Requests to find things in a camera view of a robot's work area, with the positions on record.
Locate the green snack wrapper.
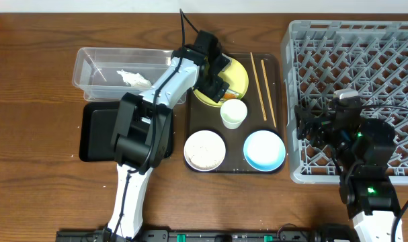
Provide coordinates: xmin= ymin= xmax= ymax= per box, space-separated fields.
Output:
xmin=223 ymin=89 xmax=240 ymax=100

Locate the white tissue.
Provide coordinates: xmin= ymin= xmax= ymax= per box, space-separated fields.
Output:
xmin=117 ymin=69 xmax=152 ymax=89

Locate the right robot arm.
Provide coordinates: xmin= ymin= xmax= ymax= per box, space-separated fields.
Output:
xmin=294 ymin=97 xmax=404 ymax=241

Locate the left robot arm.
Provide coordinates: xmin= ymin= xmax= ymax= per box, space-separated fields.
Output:
xmin=103 ymin=30 xmax=231 ymax=241

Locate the grey plastic dishwasher rack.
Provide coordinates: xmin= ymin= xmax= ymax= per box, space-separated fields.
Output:
xmin=281 ymin=20 xmax=408 ymax=186

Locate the yellow plastic plate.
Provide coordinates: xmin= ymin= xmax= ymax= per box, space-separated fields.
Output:
xmin=194 ymin=58 xmax=249 ymax=108

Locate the right wooden chopstick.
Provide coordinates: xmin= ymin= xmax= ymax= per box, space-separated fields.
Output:
xmin=261 ymin=59 xmax=277 ymax=128

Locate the wooden chopstick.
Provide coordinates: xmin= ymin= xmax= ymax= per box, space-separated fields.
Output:
xmin=261 ymin=59 xmax=277 ymax=128
xmin=250 ymin=52 xmax=267 ymax=121

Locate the left wooden chopstick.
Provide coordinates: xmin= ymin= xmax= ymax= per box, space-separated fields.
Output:
xmin=250 ymin=52 xmax=267 ymax=121

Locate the dark brown serving tray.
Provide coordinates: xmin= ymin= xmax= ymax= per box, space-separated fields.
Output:
xmin=186 ymin=53 xmax=285 ymax=174

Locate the light blue bowl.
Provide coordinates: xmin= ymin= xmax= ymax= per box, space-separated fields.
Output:
xmin=243 ymin=130 xmax=286 ymax=172

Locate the white paper cup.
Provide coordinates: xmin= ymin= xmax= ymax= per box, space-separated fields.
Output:
xmin=220 ymin=99 xmax=247 ymax=129

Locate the white bowl with crumbs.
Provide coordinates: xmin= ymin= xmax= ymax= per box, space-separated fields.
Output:
xmin=183 ymin=130 xmax=227 ymax=172

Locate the clear plastic bin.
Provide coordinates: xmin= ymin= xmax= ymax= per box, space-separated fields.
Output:
xmin=73 ymin=47 xmax=172 ymax=102

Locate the black plastic tray bin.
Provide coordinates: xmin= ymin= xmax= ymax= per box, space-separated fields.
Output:
xmin=79 ymin=101 xmax=173 ymax=168

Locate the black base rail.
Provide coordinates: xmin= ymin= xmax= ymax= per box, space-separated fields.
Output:
xmin=55 ymin=230 xmax=351 ymax=242

